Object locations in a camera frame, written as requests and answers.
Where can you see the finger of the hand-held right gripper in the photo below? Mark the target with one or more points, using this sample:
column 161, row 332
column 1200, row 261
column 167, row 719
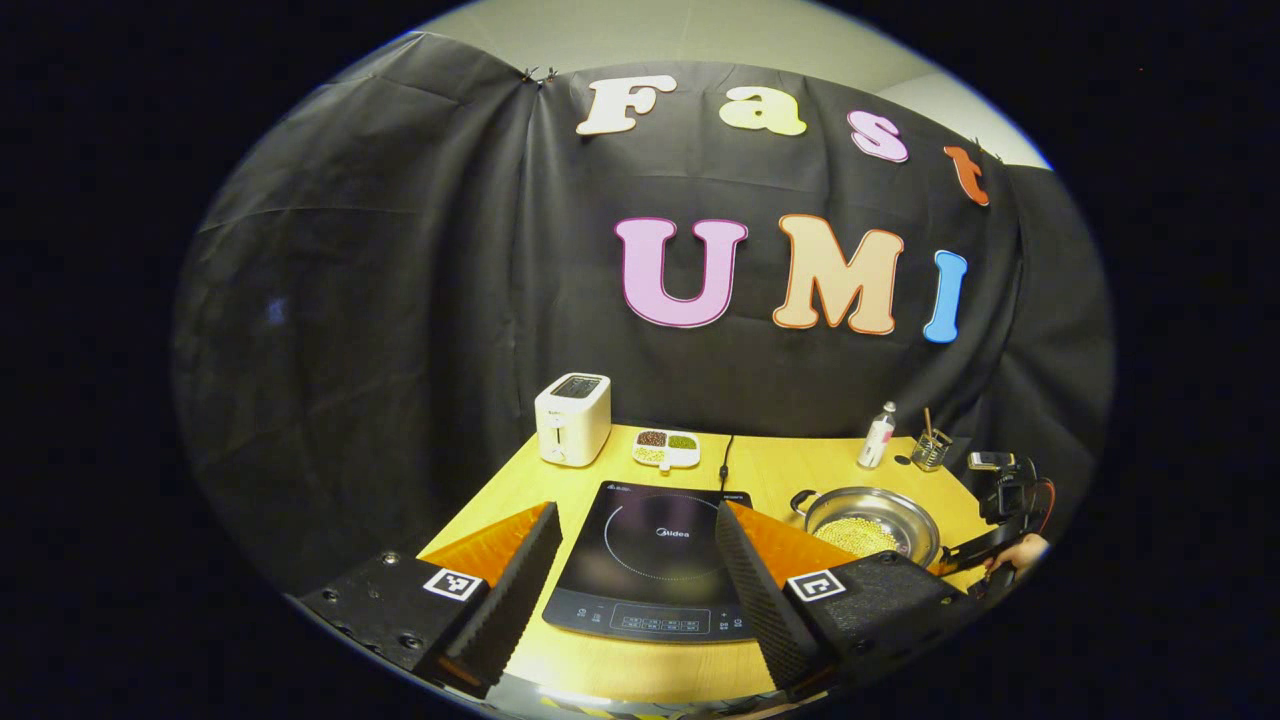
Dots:
column 985, row 548

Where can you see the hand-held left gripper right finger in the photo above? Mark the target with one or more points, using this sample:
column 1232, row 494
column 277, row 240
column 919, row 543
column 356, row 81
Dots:
column 760, row 590

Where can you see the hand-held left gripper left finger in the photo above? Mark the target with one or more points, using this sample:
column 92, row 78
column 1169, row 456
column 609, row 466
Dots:
column 515, row 600

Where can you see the black induction cooktop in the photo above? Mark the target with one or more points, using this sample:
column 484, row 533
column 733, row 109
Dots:
column 640, row 560

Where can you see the clear glass holder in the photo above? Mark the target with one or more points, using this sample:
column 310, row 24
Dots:
column 930, row 455

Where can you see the thin wooden stick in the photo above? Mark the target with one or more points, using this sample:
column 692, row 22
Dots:
column 928, row 420

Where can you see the clear bottle with pink label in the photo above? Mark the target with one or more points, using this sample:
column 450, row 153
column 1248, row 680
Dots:
column 876, row 440

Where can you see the white divided dish of beans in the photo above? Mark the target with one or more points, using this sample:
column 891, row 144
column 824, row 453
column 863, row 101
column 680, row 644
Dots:
column 666, row 448

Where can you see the white toaster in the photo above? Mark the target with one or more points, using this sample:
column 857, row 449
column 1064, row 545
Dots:
column 572, row 420

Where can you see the black backdrop cloth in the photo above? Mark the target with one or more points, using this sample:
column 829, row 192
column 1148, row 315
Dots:
column 400, row 300

